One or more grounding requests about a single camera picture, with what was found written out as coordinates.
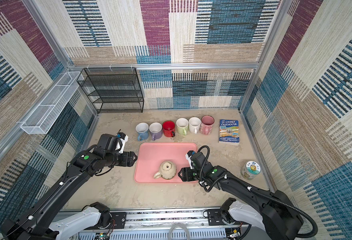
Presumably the white mug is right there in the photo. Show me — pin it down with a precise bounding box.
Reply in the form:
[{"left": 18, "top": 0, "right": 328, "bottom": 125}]
[{"left": 189, "top": 117, "right": 201, "bottom": 134}]

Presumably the blue treehouse book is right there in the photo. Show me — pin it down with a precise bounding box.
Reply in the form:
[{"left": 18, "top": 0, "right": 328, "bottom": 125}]
[{"left": 219, "top": 120, "right": 240, "bottom": 146}]

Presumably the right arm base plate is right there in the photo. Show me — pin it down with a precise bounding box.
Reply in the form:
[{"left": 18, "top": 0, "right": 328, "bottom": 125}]
[{"left": 203, "top": 209, "right": 249, "bottom": 227}]

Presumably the pink ghost pattern mug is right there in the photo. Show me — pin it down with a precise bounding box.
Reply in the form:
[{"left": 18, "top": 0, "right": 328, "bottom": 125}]
[{"left": 200, "top": 115, "right": 215, "bottom": 135}]

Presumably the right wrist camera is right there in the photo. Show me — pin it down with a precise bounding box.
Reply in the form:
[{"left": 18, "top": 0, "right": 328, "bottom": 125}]
[{"left": 186, "top": 151, "right": 196, "bottom": 169}]

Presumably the light green mug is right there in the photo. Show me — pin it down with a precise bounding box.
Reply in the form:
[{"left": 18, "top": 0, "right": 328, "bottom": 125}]
[{"left": 176, "top": 118, "right": 189, "bottom": 136}]

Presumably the cream ceramic teapot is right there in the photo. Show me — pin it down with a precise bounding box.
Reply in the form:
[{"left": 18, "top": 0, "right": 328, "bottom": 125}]
[{"left": 153, "top": 161, "right": 177, "bottom": 180}]

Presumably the pink plastic tray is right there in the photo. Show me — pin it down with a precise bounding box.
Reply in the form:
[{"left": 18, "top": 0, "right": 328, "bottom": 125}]
[{"left": 133, "top": 142, "right": 198, "bottom": 184}]

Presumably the white wire mesh basket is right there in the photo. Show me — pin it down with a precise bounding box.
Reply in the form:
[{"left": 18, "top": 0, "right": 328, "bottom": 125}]
[{"left": 21, "top": 72, "right": 80, "bottom": 135}]

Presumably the red mug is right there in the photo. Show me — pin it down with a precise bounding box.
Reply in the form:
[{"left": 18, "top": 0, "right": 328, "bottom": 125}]
[{"left": 163, "top": 121, "right": 176, "bottom": 138}]

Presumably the purple mug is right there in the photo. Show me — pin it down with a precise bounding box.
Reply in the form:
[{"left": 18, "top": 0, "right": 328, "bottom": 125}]
[{"left": 149, "top": 123, "right": 163, "bottom": 141}]

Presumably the small round tin can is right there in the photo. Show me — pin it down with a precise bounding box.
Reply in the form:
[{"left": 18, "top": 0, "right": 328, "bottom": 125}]
[{"left": 241, "top": 161, "right": 261, "bottom": 180}]

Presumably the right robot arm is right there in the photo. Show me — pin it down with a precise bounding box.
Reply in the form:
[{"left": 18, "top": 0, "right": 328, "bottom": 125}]
[{"left": 178, "top": 151, "right": 318, "bottom": 240}]

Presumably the blue mug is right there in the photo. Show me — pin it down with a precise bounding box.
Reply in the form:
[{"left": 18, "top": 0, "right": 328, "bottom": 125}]
[{"left": 136, "top": 123, "right": 149, "bottom": 141}]

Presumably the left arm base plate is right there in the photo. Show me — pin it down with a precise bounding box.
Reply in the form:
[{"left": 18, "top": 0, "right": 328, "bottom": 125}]
[{"left": 85, "top": 212, "right": 127, "bottom": 231}]

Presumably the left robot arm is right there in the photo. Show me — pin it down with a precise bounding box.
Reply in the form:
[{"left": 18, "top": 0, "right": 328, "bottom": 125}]
[{"left": 0, "top": 132, "right": 138, "bottom": 240}]

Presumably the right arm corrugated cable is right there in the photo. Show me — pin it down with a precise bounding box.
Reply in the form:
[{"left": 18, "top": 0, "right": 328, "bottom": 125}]
[{"left": 196, "top": 145, "right": 318, "bottom": 239}]

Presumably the black wire mesh shelf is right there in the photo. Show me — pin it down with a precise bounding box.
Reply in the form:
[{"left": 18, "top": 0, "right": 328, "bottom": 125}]
[{"left": 77, "top": 67, "right": 145, "bottom": 114}]

